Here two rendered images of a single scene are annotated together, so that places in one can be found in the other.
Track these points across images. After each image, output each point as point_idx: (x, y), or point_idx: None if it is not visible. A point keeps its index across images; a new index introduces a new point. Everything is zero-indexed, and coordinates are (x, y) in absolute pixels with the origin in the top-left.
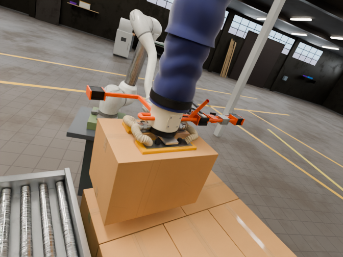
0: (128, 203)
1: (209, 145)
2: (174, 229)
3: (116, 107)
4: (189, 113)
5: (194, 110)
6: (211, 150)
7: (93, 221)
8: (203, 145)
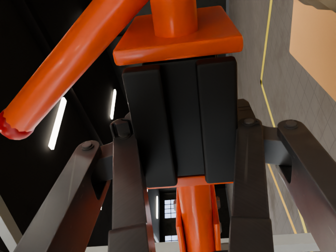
0: None
1: (315, 75)
2: None
3: None
4: (242, 209)
5: (85, 12)
6: (300, 34)
7: None
8: (324, 37)
